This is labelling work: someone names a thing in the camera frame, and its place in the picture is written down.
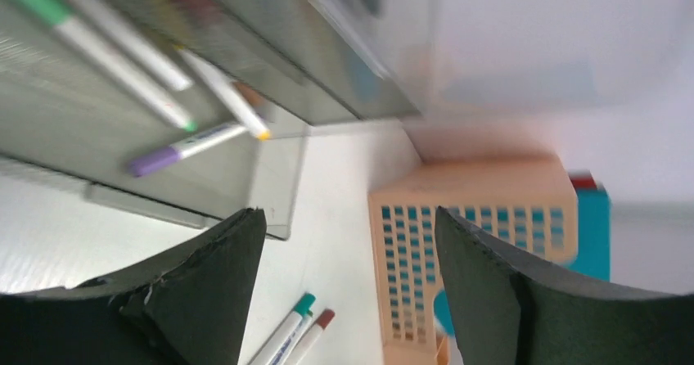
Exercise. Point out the peach plastic file rack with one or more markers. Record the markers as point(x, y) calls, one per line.
point(539, 181)

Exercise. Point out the teal folder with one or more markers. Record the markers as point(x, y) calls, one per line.
point(591, 232)

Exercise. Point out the red folder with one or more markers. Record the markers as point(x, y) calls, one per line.
point(583, 181)

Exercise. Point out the teal cap marker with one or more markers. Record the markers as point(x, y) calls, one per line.
point(276, 345)

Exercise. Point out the brown cap marker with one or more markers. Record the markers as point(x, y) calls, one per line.
point(249, 94)

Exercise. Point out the dark green cap marker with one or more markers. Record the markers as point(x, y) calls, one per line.
point(292, 339)

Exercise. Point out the dark red cap marker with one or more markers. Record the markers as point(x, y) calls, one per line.
point(310, 338)

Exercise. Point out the light green cap marker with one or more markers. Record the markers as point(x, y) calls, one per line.
point(71, 29)

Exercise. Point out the yellow cap marker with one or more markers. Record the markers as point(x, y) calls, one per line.
point(221, 86)

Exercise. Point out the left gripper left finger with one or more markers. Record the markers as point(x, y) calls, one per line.
point(186, 305)

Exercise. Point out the clear grey drawer organizer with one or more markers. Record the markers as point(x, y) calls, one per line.
point(190, 110)

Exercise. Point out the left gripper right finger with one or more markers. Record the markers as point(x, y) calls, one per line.
point(564, 319)

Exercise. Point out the white acrylic marker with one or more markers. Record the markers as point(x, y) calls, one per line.
point(127, 37)

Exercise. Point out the purple cap marker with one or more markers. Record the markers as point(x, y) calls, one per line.
point(173, 153)

